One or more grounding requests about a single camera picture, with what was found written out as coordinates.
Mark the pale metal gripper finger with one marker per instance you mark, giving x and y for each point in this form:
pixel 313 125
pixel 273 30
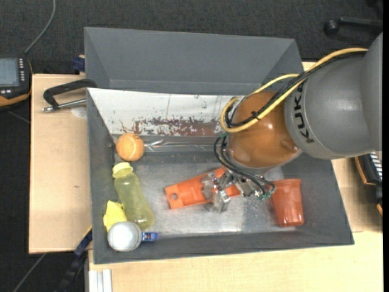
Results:
pixel 219 202
pixel 209 187

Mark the orange flat block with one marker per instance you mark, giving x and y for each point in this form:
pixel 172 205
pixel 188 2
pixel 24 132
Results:
pixel 187 193

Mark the orange cup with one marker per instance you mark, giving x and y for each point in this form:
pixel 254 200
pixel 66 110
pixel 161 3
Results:
pixel 288 202

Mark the yellow clear plastic bottle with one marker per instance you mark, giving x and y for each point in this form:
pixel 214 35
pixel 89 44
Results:
pixel 133 198

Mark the orange ball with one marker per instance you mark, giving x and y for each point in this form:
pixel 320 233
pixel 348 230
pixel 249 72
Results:
pixel 130 147

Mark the white ball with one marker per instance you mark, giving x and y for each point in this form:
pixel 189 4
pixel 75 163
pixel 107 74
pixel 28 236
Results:
pixel 124 236

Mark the yellow cloth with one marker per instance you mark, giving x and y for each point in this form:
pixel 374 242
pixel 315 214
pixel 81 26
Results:
pixel 114 214

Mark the grey metal bin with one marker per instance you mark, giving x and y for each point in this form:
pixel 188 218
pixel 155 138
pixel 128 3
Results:
pixel 188 62

